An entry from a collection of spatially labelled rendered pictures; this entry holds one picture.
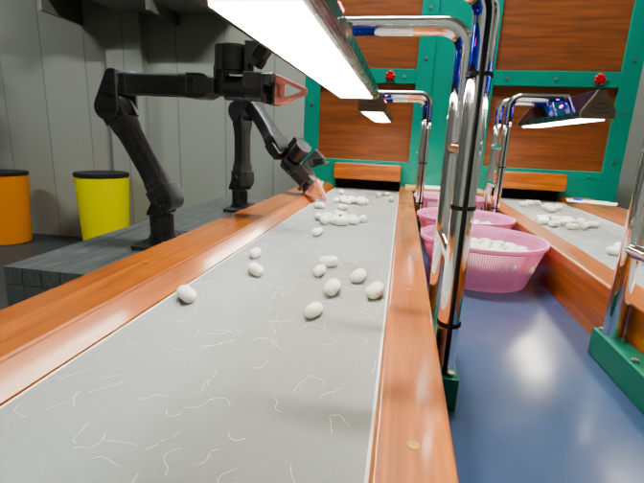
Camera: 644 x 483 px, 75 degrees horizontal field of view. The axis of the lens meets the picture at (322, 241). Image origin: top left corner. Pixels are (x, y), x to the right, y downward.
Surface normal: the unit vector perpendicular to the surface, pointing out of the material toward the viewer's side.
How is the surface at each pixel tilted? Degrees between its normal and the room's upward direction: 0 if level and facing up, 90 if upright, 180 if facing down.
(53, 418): 0
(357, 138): 90
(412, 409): 0
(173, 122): 90
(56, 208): 90
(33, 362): 45
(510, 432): 0
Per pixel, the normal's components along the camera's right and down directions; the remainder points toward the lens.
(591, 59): -0.19, 0.22
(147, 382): 0.04, -0.97
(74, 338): 0.73, -0.62
